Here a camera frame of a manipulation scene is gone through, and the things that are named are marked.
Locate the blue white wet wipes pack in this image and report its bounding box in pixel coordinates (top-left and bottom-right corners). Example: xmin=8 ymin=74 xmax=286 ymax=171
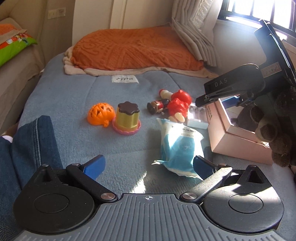
xmin=151 ymin=118 xmax=204 ymax=180

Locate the black-haired wind-up doll keychain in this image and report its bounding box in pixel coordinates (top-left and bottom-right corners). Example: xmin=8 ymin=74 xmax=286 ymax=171
xmin=147 ymin=98 xmax=171 ymax=115

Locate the orange pumpkin toy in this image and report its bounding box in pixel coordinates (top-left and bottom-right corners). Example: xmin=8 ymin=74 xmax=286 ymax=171
xmin=87 ymin=103 xmax=115 ymax=128

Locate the pink cardboard box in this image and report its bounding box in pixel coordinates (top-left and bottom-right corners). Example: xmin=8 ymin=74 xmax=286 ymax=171
xmin=207 ymin=98 xmax=275 ymax=165

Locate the white wall socket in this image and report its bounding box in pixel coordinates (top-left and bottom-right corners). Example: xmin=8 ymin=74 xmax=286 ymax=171
xmin=47 ymin=8 xmax=66 ymax=19

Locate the small white bottle toy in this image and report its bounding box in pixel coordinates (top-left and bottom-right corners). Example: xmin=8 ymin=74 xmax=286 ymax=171
xmin=159 ymin=89 xmax=173 ymax=100

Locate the black plush toy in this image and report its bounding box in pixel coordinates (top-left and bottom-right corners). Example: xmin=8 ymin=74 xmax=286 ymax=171
xmin=231 ymin=105 xmax=263 ymax=133

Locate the beige sofa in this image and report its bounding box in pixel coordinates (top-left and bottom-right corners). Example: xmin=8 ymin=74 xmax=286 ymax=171
xmin=0 ymin=17 xmax=47 ymax=135

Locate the barred window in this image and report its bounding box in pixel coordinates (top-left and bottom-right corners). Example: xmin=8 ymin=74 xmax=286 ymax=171
xmin=218 ymin=0 xmax=296 ymax=42

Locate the gold pudding cup toy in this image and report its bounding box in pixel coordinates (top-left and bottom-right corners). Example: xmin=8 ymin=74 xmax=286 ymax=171
xmin=112 ymin=101 xmax=142 ymax=135

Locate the red figure toy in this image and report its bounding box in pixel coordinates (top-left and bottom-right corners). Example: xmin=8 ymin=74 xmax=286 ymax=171
xmin=167 ymin=89 xmax=192 ymax=123

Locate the person's left leg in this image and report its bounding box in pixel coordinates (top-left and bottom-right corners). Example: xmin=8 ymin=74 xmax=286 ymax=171
xmin=0 ymin=115 xmax=64 ymax=239

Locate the green orange printed pillow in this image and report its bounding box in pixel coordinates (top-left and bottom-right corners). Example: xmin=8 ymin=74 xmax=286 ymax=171
xmin=0 ymin=23 xmax=38 ymax=67

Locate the white blister pack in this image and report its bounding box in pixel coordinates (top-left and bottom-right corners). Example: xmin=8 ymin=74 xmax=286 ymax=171
xmin=187 ymin=104 xmax=209 ymax=129

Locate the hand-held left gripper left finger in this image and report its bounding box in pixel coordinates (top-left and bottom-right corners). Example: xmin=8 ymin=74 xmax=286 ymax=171
xmin=30 ymin=155 xmax=117 ymax=203

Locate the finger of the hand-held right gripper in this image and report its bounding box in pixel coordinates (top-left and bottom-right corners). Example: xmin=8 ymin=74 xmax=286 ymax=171
xmin=218 ymin=96 xmax=254 ymax=109
xmin=195 ymin=89 xmax=234 ymax=108

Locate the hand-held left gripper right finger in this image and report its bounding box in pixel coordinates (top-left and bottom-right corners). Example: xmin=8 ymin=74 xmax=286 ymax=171
xmin=180 ymin=155 xmax=267 ymax=205

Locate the beige curtain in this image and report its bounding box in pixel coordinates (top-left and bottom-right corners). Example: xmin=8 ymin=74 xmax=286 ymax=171
xmin=171 ymin=0 xmax=224 ymax=67

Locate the white fabric label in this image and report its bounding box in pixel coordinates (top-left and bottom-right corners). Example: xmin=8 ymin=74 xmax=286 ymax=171
xmin=111 ymin=75 xmax=139 ymax=83

